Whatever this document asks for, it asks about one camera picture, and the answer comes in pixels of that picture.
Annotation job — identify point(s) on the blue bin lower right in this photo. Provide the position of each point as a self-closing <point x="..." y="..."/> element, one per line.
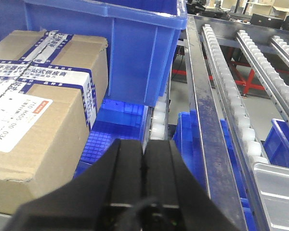
<point x="276" y="144"/>

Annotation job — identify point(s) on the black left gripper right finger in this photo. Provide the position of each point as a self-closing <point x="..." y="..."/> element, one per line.
<point x="185" y="206"/>

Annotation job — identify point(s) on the grey steel shelf divider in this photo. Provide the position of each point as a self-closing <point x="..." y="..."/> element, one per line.
<point x="212" y="164"/>

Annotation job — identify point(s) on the ribbed silver metal tray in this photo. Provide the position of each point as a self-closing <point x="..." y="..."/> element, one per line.
<point x="273" y="187"/>

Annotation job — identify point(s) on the large blue plastic crate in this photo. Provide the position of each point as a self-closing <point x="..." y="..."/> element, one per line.
<point x="141" y="35"/>

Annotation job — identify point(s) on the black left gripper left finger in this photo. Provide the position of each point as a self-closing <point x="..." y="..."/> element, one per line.
<point x="102" y="198"/>

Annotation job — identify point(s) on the red steel floor frame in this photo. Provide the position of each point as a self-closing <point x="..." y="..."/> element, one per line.
<point x="244" y="76"/>

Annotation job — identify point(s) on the blue bin lower shelf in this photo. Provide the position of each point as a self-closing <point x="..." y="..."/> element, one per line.
<point x="189" y="149"/>

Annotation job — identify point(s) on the white roller conveyor rail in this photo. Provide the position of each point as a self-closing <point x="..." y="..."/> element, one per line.
<point x="233" y="107"/>

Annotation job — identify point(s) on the flat blue plastic bin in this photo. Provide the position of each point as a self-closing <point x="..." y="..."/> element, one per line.
<point x="115" y="120"/>

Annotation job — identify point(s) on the taped cardboard box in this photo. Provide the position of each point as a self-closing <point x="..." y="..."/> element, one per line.
<point x="51" y="88"/>

